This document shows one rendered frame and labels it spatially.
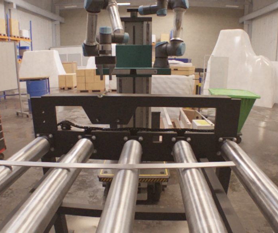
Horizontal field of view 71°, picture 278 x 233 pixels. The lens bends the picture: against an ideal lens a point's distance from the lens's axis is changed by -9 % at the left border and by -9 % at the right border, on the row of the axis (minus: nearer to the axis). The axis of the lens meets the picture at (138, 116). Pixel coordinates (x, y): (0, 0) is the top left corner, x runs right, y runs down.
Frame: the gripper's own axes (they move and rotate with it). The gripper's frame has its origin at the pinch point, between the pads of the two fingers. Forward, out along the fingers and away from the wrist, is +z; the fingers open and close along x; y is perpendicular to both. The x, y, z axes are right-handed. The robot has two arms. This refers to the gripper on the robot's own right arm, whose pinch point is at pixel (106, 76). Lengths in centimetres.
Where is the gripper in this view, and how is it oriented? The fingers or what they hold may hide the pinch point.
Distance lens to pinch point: 138.2
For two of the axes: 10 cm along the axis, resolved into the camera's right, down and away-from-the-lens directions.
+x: -10.0, -0.2, 0.6
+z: 0.0, 9.7, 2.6
